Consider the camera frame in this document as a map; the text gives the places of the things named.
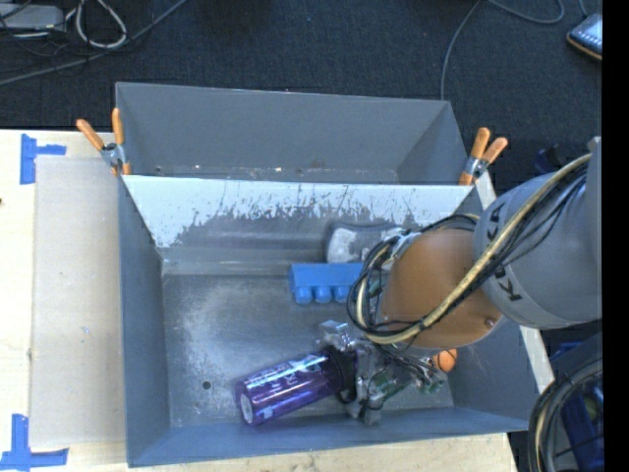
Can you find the grey metal bin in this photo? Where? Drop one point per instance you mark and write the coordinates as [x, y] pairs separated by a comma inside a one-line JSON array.
[[245, 342]]

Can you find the pale flat board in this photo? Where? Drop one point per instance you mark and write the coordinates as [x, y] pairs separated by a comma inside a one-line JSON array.
[[74, 303]]

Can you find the purple bottle with black cap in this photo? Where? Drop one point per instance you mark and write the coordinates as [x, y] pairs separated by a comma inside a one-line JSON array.
[[285, 386]]

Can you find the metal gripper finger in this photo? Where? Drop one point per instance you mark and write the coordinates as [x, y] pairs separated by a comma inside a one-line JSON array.
[[368, 413], [336, 333]]

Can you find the small orange ball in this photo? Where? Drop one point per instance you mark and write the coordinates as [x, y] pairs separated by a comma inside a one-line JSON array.
[[445, 360]]

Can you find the blue toy building block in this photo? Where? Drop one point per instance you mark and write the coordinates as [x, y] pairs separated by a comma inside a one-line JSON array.
[[319, 278]]

